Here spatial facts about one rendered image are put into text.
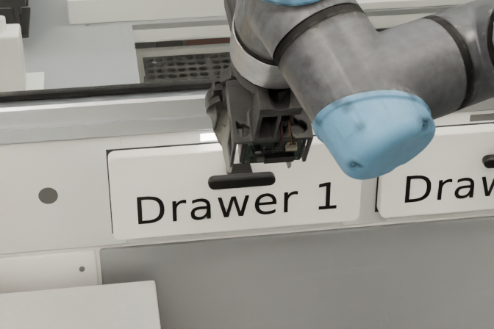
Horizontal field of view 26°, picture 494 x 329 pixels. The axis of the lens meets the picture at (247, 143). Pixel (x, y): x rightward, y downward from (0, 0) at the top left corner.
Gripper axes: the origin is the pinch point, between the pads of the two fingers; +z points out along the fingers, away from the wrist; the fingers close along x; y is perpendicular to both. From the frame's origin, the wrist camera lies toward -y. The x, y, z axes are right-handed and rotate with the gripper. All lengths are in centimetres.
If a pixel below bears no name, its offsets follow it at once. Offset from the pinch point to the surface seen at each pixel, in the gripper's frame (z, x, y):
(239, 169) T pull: 11.7, 0.0, -1.5
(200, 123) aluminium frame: 9.8, -3.9, -6.6
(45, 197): 16.8, -21.8, -2.0
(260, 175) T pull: 10.6, 2.1, -0.1
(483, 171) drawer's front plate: 15.6, 29.3, -0.6
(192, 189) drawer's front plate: 15.1, -5.2, -1.0
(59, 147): 11.6, -19.7, -5.6
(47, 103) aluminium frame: 7.4, -20.5, -9.0
